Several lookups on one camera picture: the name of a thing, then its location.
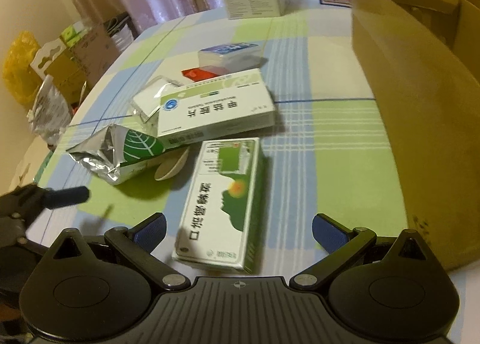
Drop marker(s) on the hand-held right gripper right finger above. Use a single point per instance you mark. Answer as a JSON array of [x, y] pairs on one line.
[[329, 232]]

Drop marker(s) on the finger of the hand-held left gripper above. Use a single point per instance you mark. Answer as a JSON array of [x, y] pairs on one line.
[[67, 196]]

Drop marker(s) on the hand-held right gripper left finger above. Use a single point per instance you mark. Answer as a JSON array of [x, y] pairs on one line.
[[150, 230]]

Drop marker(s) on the silver foil pouch green leaf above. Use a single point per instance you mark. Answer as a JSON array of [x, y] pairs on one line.
[[112, 158]]

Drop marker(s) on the small wooden spoon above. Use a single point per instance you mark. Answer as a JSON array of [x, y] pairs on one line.
[[168, 170]]

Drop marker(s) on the tall green white medicine box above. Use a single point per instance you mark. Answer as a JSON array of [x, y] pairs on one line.
[[221, 212]]

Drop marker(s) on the clear plastic blister package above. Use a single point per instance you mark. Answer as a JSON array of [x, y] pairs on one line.
[[147, 100]]

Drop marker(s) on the large brown cardboard box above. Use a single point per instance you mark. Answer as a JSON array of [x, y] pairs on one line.
[[412, 103]]

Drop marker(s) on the white crinkled plastic bag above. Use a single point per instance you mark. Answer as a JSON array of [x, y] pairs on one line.
[[50, 111]]

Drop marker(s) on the plaid green blue bed sheet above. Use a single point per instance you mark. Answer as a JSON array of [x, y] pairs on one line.
[[318, 141]]

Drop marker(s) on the yellow plastic bag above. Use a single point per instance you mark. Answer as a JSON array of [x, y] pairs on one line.
[[18, 66]]

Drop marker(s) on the small brown cardboard box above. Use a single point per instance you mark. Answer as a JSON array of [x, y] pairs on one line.
[[90, 58]]

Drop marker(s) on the white cardboard cutout piece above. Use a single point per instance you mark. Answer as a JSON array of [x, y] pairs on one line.
[[47, 56]]

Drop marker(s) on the red foil packet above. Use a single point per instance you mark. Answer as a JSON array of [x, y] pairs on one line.
[[194, 73]]

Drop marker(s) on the green tissue pack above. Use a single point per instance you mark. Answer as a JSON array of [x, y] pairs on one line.
[[73, 33]]

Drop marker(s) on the clear plastic box blue label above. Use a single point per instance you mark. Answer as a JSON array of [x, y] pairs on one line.
[[228, 55]]

